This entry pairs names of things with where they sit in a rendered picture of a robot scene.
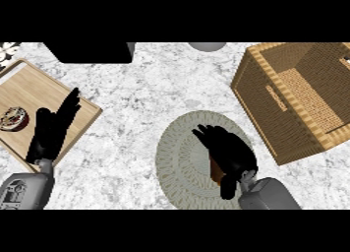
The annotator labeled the brown sweet potato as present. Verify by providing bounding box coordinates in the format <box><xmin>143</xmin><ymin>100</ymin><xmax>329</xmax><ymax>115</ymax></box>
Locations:
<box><xmin>208</xmin><ymin>154</ymin><xmax>226</xmax><ymax>187</ymax></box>

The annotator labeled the round woven pale placemat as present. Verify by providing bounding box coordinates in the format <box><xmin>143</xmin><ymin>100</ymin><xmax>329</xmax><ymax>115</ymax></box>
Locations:
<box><xmin>155</xmin><ymin>109</ymin><xmax>255</xmax><ymax>211</ymax></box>

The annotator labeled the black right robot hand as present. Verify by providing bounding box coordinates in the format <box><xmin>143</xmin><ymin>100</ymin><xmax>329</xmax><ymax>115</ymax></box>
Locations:
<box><xmin>190</xmin><ymin>124</ymin><xmax>260</xmax><ymax>201</ymax></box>

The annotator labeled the brown wicker basket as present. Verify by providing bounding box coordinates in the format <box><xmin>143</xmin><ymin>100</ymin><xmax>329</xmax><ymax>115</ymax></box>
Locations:
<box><xmin>229</xmin><ymin>42</ymin><xmax>350</xmax><ymax>166</ymax></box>

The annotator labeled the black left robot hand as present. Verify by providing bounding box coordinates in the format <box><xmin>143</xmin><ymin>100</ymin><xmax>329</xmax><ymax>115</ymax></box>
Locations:
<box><xmin>25</xmin><ymin>87</ymin><xmax>82</xmax><ymax>165</ymax></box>

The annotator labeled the pale wooden cutting board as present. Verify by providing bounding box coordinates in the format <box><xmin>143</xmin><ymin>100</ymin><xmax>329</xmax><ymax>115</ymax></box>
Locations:
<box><xmin>0</xmin><ymin>58</ymin><xmax>105</xmax><ymax>174</ymax></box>

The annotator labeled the black and white patterned object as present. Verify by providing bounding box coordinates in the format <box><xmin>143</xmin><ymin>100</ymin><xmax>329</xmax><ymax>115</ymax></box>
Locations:
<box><xmin>0</xmin><ymin>42</ymin><xmax>23</xmax><ymax>76</ymax></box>

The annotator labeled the grey round object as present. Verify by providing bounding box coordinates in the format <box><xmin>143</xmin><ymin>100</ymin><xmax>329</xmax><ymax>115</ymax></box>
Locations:
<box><xmin>187</xmin><ymin>42</ymin><xmax>227</xmax><ymax>53</ymax></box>

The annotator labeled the black box appliance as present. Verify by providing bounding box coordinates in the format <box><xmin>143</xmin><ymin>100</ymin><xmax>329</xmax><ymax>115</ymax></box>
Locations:
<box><xmin>43</xmin><ymin>42</ymin><xmax>137</xmax><ymax>65</ymax></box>

